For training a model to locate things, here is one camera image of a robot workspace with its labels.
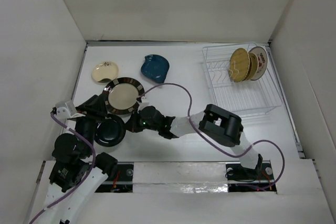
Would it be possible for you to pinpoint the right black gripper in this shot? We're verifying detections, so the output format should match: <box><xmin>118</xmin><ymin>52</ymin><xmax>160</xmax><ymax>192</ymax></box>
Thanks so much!
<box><xmin>123</xmin><ymin>108</ymin><xmax>160</xmax><ymax>132</ymax></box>

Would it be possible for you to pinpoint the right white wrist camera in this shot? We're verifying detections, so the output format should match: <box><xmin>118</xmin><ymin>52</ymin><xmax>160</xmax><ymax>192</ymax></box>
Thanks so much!
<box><xmin>136</xmin><ymin>96</ymin><xmax>150</xmax><ymax>106</ymax></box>

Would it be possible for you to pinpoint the blue leaf shaped dish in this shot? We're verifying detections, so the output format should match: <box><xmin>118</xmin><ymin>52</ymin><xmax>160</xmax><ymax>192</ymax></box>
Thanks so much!
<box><xmin>140</xmin><ymin>54</ymin><xmax>170</xmax><ymax>84</ymax></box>

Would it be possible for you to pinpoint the white wire dish rack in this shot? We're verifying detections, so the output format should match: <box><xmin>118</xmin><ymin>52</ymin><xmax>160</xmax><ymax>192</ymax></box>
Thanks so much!
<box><xmin>202</xmin><ymin>42</ymin><xmax>282</xmax><ymax>117</ymax></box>

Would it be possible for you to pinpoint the white plate with red characters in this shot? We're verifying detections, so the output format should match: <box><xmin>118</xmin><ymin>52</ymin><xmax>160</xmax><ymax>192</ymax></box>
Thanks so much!
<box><xmin>249</xmin><ymin>46</ymin><xmax>268</xmax><ymax>81</ymax></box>

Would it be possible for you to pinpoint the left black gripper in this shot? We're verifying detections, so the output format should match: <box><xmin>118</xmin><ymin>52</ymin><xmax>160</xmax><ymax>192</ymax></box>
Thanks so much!
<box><xmin>73</xmin><ymin>92</ymin><xmax>108</xmax><ymax>155</ymax></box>

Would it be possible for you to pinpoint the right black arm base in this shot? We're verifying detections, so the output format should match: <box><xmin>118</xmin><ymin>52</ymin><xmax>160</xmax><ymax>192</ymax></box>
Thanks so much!
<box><xmin>225</xmin><ymin>161</ymin><xmax>277</xmax><ymax>193</ymax></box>

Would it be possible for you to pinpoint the black rimmed striped plate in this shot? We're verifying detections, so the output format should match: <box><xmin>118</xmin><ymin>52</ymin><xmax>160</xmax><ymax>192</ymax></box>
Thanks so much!
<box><xmin>102</xmin><ymin>77</ymin><xmax>145</xmax><ymax>115</ymax></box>

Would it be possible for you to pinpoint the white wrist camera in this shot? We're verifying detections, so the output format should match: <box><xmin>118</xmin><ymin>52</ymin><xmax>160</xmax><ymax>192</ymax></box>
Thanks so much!
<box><xmin>53</xmin><ymin>100</ymin><xmax>77</xmax><ymax>120</ymax></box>
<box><xmin>136</xmin><ymin>96</ymin><xmax>150</xmax><ymax>106</ymax></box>

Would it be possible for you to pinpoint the woven bamboo plate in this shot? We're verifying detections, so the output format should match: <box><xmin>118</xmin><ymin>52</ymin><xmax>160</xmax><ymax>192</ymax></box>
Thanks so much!
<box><xmin>229</xmin><ymin>48</ymin><xmax>251</xmax><ymax>82</ymax></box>

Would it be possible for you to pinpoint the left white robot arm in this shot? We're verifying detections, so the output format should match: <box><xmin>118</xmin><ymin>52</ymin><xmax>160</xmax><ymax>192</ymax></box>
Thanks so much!
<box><xmin>38</xmin><ymin>94</ymin><xmax>125</xmax><ymax>223</ymax></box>

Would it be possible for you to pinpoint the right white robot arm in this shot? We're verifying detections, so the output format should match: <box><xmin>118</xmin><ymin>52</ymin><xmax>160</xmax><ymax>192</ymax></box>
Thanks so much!
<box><xmin>125</xmin><ymin>104</ymin><xmax>263</xmax><ymax>178</ymax></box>

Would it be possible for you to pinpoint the cream plate with floral print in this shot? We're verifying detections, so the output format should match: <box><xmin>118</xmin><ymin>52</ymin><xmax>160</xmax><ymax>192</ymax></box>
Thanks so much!
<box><xmin>91</xmin><ymin>61</ymin><xmax>119</xmax><ymax>82</ymax></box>

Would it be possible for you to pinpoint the black round dish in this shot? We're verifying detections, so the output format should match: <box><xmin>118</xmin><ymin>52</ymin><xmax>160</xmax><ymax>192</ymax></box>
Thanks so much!
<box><xmin>94</xmin><ymin>114</ymin><xmax>126</xmax><ymax>147</ymax></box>

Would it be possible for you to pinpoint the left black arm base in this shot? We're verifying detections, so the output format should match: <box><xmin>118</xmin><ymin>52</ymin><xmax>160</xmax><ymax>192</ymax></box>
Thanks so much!
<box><xmin>96</xmin><ymin>162</ymin><xmax>134</xmax><ymax>193</ymax></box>

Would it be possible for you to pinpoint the cream plate with red marks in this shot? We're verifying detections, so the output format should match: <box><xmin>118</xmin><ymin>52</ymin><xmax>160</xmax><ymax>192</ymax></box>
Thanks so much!
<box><xmin>253</xmin><ymin>54</ymin><xmax>260</xmax><ymax>80</ymax></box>

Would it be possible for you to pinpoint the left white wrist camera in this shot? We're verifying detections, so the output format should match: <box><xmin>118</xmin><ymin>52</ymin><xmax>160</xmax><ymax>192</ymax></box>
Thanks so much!
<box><xmin>53</xmin><ymin>100</ymin><xmax>77</xmax><ymax>120</ymax></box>

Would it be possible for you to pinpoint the gold and black plate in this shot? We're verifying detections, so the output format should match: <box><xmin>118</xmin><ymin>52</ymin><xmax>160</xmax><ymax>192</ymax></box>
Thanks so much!
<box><xmin>247</xmin><ymin>52</ymin><xmax>257</xmax><ymax>80</ymax></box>

